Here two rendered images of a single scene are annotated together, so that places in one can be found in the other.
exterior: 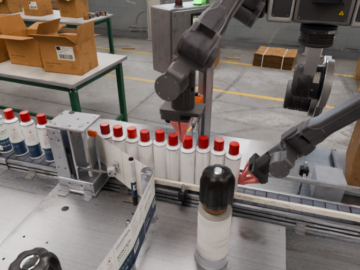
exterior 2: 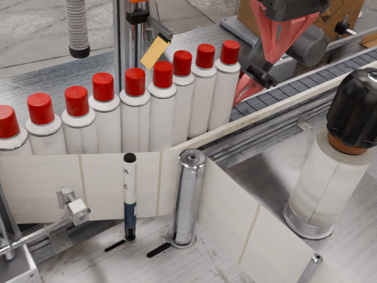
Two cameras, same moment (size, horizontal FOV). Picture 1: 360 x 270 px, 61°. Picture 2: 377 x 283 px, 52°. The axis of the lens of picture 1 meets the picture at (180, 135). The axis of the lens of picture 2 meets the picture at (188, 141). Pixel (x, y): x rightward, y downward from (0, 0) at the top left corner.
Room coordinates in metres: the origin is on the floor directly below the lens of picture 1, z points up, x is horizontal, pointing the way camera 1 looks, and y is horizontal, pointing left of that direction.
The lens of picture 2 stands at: (0.51, 0.41, 1.43)
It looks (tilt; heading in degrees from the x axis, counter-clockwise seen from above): 43 degrees down; 303
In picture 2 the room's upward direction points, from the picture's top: 8 degrees clockwise
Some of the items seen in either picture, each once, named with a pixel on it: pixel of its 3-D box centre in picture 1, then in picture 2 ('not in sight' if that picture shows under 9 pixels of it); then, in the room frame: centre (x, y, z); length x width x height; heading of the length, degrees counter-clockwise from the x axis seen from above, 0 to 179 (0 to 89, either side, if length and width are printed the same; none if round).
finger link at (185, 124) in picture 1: (178, 125); (272, 28); (0.67, 0.00, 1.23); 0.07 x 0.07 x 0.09; 74
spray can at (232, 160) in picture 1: (231, 169); (223, 89); (0.82, -0.17, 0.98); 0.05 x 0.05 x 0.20
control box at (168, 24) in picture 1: (183, 38); not in sight; (0.96, -0.01, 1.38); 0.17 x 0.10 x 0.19; 129
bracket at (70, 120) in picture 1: (73, 120); not in sight; (0.87, 0.34, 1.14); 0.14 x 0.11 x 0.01; 74
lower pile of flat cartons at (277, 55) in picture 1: (275, 57); not in sight; (5.06, -1.60, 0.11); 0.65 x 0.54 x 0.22; 66
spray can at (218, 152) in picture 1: (217, 165); (200, 94); (0.84, -0.13, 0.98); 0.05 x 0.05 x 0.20
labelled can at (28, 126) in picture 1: (30, 135); not in sight; (1.04, 0.59, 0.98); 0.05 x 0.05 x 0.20
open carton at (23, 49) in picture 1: (33, 40); not in sight; (2.67, 1.26, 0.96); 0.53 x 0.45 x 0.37; 160
